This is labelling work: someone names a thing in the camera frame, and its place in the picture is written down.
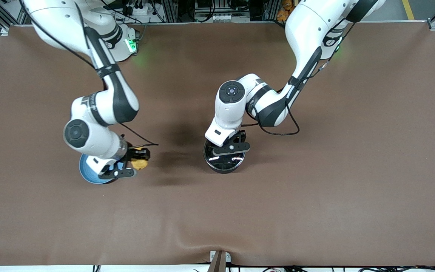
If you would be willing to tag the white power strip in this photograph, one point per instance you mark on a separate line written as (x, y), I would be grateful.
(145, 10)

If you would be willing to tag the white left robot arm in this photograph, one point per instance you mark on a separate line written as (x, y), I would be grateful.
(308, 30)

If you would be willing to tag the aluminium frame post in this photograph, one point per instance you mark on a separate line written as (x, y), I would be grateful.
(271, 9)
(170, 10)

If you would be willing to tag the bag of orange items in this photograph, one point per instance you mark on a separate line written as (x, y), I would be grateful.
(284, 11)

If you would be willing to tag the glass lid with blue knob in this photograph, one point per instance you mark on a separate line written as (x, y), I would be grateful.
(225, 160)

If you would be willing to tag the blue round plate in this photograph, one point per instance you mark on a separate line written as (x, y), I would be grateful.
(89, 175)

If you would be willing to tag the small white connector strip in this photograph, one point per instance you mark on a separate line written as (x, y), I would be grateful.
(221, 17)

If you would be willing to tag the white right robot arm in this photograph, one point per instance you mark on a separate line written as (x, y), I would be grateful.
(100, 109)

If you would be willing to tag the brown table cover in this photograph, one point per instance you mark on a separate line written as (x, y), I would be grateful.
(315, 207)

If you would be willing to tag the yellow potato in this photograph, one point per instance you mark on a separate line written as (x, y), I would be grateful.
(141, 164)

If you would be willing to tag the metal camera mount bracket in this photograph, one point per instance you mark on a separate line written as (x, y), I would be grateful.
(219, 262)

